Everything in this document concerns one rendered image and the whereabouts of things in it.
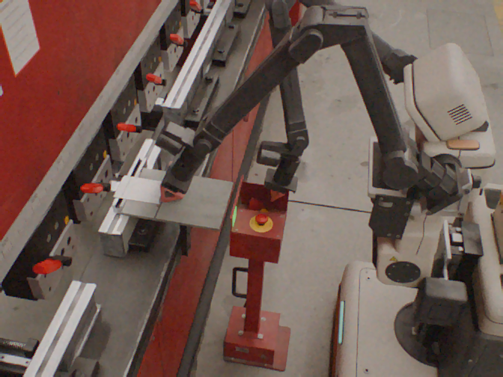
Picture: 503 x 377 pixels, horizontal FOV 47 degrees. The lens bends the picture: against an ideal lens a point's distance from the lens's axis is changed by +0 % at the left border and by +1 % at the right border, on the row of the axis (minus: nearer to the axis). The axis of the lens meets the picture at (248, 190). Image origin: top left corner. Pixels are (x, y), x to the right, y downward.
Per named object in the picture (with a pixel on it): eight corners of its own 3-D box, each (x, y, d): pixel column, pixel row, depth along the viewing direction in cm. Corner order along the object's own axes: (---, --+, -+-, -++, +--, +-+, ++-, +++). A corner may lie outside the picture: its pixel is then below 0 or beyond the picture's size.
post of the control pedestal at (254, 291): (257, 333, 225) (265, 244, 187) (244, 331, 225) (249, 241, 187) (260, 322, 228) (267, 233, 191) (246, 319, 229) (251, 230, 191)
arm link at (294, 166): (303, 161, 167) (302, 148, 170) (281, 156, 165) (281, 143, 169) (296, 177, 171) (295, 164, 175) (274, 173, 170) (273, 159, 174)
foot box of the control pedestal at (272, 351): (284, 372, 226) (287, 356, 218) (223, 360, 229) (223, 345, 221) (291, 328, 241) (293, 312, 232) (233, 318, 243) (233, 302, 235)
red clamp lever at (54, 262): (48, 266, 95) (72, 256, 105) (25, 262, 96) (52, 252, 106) (46, 277, 96) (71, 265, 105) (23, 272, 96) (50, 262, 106)
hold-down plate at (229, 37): (224, 66, 223) (224, 60, 221) (211, 64, 224) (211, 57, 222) (240, 30, 245) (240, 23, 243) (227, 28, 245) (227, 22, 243)
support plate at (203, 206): (218, 231, 146) (218, 229, 146) (120, 215, 149) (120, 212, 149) (233, 184, 159) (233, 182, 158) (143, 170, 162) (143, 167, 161)
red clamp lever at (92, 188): (93, 185, 110) (111, 183, 119) (73, 182, 110) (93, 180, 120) (92, 194, 110) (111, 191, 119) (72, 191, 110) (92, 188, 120)
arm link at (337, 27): (362, 10, 102) (365, -15, 109) (292, 34, 108) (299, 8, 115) (422, 185, 128) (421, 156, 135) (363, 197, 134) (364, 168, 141)
